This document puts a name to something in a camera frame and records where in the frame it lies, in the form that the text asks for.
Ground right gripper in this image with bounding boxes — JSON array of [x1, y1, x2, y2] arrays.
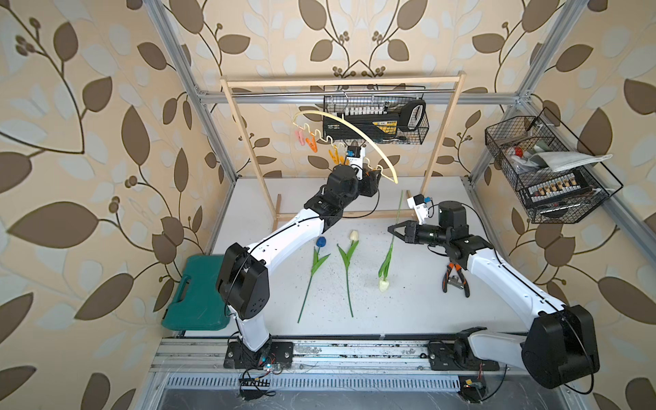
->
[[388, 219, 449, 248]]

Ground cream clothes hanger with clips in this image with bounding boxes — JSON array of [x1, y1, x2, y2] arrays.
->
[[291, 110, 399, 185]]

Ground white tulip flower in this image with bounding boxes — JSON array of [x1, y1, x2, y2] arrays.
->
[[378, 191, 404, 293], [338, 230, 360, 318]]

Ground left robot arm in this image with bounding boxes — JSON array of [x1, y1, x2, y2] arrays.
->
[[216, 165, 382, 353]]

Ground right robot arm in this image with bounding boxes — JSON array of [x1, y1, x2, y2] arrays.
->
[[388, 201, 600, 389]]

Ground orange black pliers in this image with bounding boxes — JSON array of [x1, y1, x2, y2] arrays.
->
[[442, 261, 471, 298]]

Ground black yellow tool in basket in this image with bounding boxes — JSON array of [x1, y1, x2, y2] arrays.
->
[[323, 97, 430, 145]]

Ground blue tulip flower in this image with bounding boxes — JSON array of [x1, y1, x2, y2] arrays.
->
[[297, 236, 331, 324]]

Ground white paper in side basket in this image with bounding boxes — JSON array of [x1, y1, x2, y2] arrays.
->
[[529, 151, 613, 173]]

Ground paint tube set box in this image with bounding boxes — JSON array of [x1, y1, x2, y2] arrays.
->
[[526, 171, 593, 205]]

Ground green plastic tool case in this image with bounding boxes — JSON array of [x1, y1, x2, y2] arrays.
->
[[162, 255, 229, 331]]

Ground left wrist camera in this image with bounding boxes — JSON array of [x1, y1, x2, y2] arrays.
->
[[345, 145, 366, 180]]

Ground back black wire basket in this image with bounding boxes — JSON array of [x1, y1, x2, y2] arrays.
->
[[323, 85, 430, 145]]

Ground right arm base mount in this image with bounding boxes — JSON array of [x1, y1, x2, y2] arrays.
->
[[427, 338, 500, 372]]

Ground wooden drying rack frame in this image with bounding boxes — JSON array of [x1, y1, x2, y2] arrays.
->
[[220, 70, 466, 230]]

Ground side black wire basket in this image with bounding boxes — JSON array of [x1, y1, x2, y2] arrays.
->
[[485, 108, 624, 224]]

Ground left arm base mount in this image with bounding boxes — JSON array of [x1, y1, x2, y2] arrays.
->
[[223, 339, 294, 372]]

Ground aluminium rail at front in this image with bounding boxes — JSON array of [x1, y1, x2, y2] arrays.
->
[[150, 337, 497, 374]]

